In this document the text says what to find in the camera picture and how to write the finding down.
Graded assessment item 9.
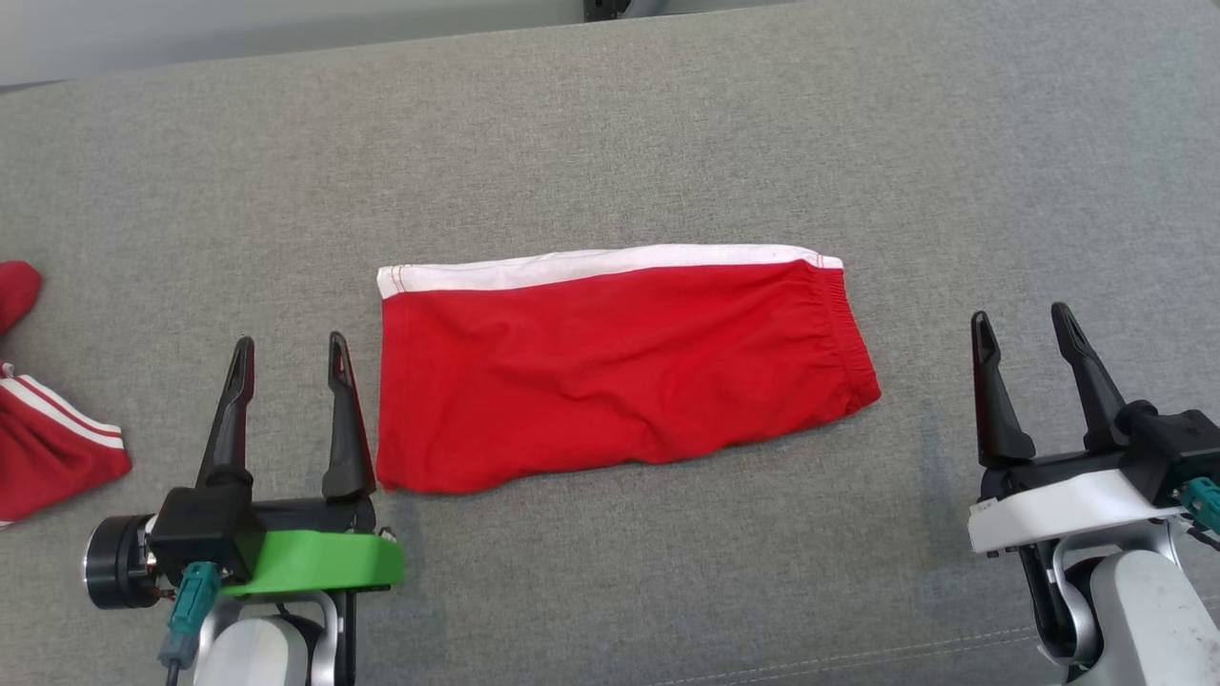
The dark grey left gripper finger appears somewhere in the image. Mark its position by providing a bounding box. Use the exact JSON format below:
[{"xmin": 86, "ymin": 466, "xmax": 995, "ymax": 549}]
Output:
[
  {"xmin": 195, "ymin": 335, "xmax": 256, "ymax": 489},
  {"xmin": 321, "ymin": 331, "xmax": 377, "ymax": 503}
]

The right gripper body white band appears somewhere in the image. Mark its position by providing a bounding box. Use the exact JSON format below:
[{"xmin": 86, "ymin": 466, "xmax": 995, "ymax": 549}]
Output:
[{"xmin": 967, "ymin": 448, "xmax": 1192, "ymax": 555}]

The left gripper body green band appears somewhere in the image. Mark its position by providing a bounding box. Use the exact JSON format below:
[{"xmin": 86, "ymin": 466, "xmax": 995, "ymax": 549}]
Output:
[{"xmin": 217, "ymin": 494, "xmax": 405, "ymax": 601}]

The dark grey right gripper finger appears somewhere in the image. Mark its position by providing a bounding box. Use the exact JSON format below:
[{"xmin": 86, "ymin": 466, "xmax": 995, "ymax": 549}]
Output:
[
  {"xmin": 1050, "ymin": 302, "xmax": 1130, "ymax": 452},
  {"xmin": 970, "ymin": 311, "xmax": 1037, "ymax": 468}
]

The red jersey with white stripes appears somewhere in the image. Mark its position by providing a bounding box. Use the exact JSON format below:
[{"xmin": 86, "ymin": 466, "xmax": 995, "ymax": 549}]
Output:
[{"xmin": 0, "ymin": 260, "xmax": 132, "ymax": 527}]

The teal plug left camera cable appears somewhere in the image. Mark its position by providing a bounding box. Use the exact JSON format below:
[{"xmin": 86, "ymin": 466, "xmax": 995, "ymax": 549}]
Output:
[{"xmin": 157, "ymin": 562, "xmax": 222, "ymax": 686}]

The teal plug camera cable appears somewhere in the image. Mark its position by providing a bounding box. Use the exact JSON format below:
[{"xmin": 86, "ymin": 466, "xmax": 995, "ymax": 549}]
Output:
[
  {"xmin": 157, "ymin": 562, "xmax": 222, "ymax": 686},
  {"xmin": 1180, "ymin": 476, "xmax": 1220, "ymax": 535}
]

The teal plug right camera cable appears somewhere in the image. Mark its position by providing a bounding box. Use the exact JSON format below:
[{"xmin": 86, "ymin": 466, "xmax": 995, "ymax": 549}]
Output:
[{"xmin": 1180, "ymin": 476, "xmax": 1220, "ymax": 535}]

